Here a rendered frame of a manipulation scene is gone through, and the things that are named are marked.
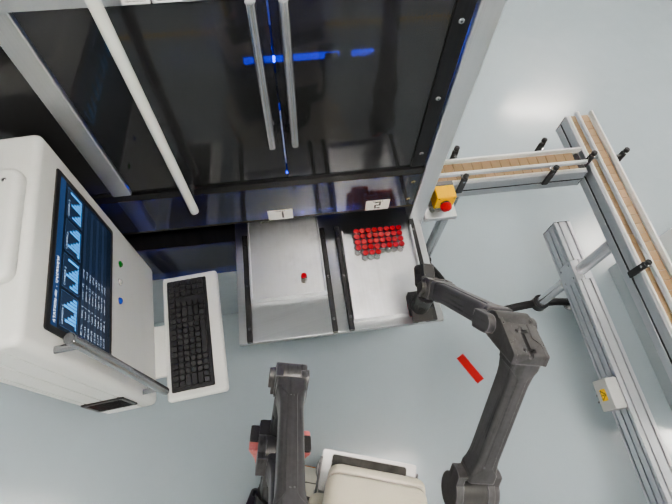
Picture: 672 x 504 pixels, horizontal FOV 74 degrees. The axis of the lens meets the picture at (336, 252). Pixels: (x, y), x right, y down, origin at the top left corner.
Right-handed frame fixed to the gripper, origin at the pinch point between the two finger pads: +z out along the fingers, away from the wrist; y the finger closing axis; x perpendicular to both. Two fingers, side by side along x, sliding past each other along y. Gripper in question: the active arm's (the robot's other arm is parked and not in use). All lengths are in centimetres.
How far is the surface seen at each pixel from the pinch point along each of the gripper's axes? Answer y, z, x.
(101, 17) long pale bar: 31, -92, 66
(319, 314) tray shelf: 5.0, 2.7, 31.9
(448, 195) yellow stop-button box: 38.2, -12.0, -18.0
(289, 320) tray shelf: 4.1, 2.6, 42.3
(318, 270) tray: 21.3, 2.6, 30.4
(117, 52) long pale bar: 31, -85, 66
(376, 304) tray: 6.1, 2.5, 11.9
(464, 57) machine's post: 39, -72, -7
